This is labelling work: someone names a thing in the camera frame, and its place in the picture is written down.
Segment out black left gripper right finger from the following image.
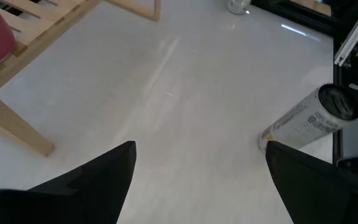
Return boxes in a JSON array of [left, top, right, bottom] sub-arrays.
[[265, 140, 358, 224]]

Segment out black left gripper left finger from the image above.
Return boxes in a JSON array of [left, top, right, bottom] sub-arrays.
[[0, 140, 137, 224]]

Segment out white Celsius tropical can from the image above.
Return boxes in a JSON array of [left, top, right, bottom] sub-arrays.
[[258, 83, 358, 153]]

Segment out slatted wooden shelf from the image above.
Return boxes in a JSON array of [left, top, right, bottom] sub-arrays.
[[0, 0, 162, 158]]

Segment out clear transparent container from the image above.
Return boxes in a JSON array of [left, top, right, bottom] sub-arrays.
[[227, 0, 252, 16]]

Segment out small black camera box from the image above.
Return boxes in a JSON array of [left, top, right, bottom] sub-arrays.
[[336, 154, 358, 182]]

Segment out silver aluminium rail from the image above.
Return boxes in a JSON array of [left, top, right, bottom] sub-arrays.
[[334, 2, 358, 67]]

